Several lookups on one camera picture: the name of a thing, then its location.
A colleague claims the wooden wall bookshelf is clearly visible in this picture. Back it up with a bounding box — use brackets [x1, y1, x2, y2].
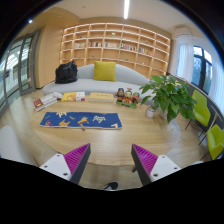
[60, 23, 171, 79]

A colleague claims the yellow cushion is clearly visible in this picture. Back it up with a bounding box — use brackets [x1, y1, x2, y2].
[94, 61, 116, 82]

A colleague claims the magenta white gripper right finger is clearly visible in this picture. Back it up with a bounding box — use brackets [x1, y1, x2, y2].
[131, 144, 180, 186]

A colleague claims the black shoe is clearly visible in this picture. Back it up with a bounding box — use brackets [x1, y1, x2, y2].
[103, 181, 119, 191]

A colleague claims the yellow flat book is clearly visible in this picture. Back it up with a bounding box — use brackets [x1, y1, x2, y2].
[89, 92, 114, 102]

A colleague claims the far lime green chair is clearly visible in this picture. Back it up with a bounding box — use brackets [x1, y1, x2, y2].
[189, 90, 211, 132]

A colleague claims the glass door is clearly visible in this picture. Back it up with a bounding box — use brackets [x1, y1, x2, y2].
[0, 31, 39, 116]

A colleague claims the black backpack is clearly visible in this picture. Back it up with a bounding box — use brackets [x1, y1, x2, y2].
[55, 61, 78, 84]

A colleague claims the green potted plant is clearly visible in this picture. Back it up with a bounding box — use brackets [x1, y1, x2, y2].
[139, 75, 196, 123]

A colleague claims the colourful figurine set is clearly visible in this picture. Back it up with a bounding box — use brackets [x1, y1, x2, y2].
[115, 88, 140, 109]

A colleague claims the lime green chair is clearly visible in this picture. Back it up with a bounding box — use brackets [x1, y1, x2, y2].
[204, 124, 224, 160]
[189, 90, 211, 132]

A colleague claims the yellow pink book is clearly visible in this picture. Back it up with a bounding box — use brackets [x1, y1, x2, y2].
[62, 92, 85, 101]

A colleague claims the window with curtains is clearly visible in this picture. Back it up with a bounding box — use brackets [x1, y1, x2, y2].
[176, 43, 224, 113]

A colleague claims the blue patterned towel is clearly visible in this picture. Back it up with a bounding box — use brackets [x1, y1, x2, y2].
[40, 112, 122, 129]

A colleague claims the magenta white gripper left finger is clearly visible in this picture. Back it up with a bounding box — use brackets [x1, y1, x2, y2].
[41, 143, 91, 184]

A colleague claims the white air conditioner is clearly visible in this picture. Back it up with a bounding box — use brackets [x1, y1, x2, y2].
[174, 27, 191, 38]

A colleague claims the ceiling light strip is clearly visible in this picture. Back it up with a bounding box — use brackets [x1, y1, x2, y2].
[124, 0, 130, 19]

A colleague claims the near lime green chair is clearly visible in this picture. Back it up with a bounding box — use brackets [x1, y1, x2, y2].
[204, 124, 224, 160]

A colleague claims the grey sofa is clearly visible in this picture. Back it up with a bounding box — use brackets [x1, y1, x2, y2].
[42, 64, 149, 99]

